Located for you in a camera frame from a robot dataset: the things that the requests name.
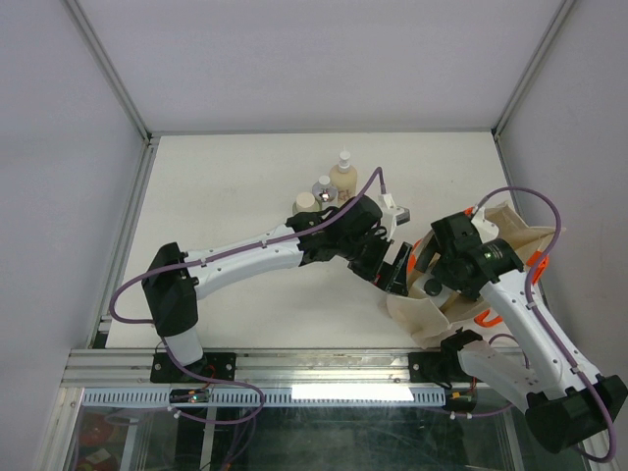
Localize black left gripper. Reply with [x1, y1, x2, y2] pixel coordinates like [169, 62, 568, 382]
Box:
[340, 230, 412, 299]

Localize beige spray bottle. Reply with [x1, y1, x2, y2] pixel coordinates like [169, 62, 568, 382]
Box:
[329, 150, 357, 207]

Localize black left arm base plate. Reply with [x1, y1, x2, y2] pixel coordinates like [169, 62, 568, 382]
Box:
[150, 351, 236, 384]

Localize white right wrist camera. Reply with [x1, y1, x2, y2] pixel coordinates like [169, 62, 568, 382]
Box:
[471, 207, 499, 243]

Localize green bottle cream cap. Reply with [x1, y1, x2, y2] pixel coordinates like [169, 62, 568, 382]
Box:
[292, 192, 321, 215]

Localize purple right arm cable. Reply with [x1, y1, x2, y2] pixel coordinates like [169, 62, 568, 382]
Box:
[424, 185, 617, 463]

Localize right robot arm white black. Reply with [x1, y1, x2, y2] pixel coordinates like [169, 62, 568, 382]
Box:
[429, 212, 627, 453]

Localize small electronics board with leds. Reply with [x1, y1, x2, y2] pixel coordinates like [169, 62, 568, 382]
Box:
[169, 388, 213, 404]

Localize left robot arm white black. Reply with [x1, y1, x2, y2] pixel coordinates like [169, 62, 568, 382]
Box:
[141, 194, 412, 382]

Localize beige canvas bag orange handles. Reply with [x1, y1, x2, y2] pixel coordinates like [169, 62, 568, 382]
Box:
[386, 202, 555, 348]

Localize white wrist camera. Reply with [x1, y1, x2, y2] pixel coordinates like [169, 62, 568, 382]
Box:
[471, 207, 499, 243]
[378, 193, 410, 240]

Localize clear bottle silver cap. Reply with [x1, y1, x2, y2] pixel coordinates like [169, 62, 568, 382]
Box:
[311, 176, 338, 209]

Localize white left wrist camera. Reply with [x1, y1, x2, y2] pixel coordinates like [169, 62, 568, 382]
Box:
[378, 193, 410, 240]

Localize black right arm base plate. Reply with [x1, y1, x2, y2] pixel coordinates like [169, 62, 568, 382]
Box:
[407, 350, 468, 389]

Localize aluminium mounting rail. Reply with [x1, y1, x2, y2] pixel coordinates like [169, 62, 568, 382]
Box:
[61, 347, 441, 388]

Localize white square bottle black cap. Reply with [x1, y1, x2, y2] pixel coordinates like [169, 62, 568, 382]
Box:
[412, 275, 459, 309]

